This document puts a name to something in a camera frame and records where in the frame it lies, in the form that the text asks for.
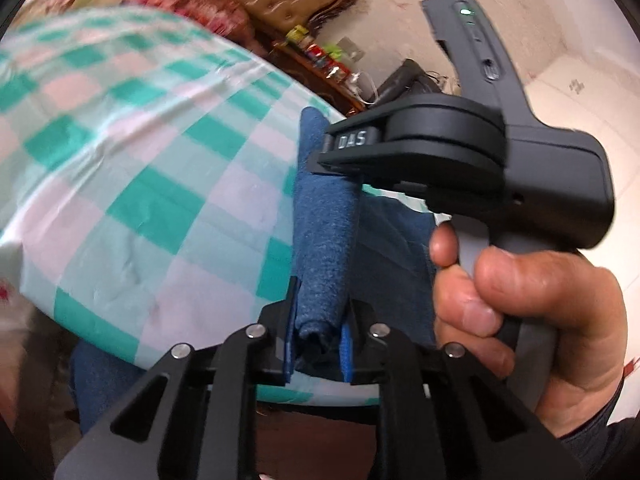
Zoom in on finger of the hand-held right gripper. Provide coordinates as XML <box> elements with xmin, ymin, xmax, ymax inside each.
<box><xmin>305</xmin><ymin>146</ymin><xmax>392</xmax><ymax>187</ymax></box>
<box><xmin>323</xmin><ymin>129</ymin><xmax>387</xmax><ymax>155</ymax></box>

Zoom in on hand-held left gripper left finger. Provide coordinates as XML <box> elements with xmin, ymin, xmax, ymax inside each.
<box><xmin>54</xmin><ymin>276</ymin><xmax>302</xmax><ymax>480</ymax></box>

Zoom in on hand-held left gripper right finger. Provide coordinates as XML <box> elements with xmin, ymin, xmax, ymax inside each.
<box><xmin>339</xmin><ymin>300</ymin><xmax>587</xmax><ymax>480</ymax></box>

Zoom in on blue denim pants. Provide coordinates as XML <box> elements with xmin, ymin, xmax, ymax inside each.
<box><xmin>69</xmin><ymin>106</ymin><xmax>452</xmax><ymax>440</ymax></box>

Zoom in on person's right forearm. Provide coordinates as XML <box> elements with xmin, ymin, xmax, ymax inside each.
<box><xmin>559</xmin><ymin>374</ymin><xmax>640</xmax><ymax>480</ymax></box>

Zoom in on person's right hand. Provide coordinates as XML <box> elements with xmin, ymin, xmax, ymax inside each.
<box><xmin>429</xmin><ymin>221</ymin><xmax>629</xmax><ymax>439</ymax></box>

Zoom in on wooden nightstand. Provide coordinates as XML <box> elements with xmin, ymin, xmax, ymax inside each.
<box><xmin>271</xmin><ymin>39</ymin><xmax>367</xmax><ymax>115</ymax></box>

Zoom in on black armchair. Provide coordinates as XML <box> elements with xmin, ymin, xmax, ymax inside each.
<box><xmin>374</xmin><ymin>58</ymin><xmax>462</xmax><ymax>107</ymax></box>

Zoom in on green white checkered bedsheet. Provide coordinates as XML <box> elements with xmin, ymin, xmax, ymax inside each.
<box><xmin>0</xmin><ymin>6</ymin><xmax>437</xmax><ymax>407</ymax></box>

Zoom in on pink floral bedsheet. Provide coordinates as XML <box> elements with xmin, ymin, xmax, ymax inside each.
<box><xmin>0</xmin><ymin>239</ymin><xmax>37</xmax><ymax>337</ymax></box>

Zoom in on white cable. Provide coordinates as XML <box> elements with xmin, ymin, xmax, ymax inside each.
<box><xmin>349</xmin><ymin>71</ymin><xmax>382</xmax><ymax>105</ymax></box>

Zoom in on wall outlet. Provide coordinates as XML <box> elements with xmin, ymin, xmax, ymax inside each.
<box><xmin>337</xmin><ymin>36</ymin><xmax>364</xmax><ymax>62</ymax></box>

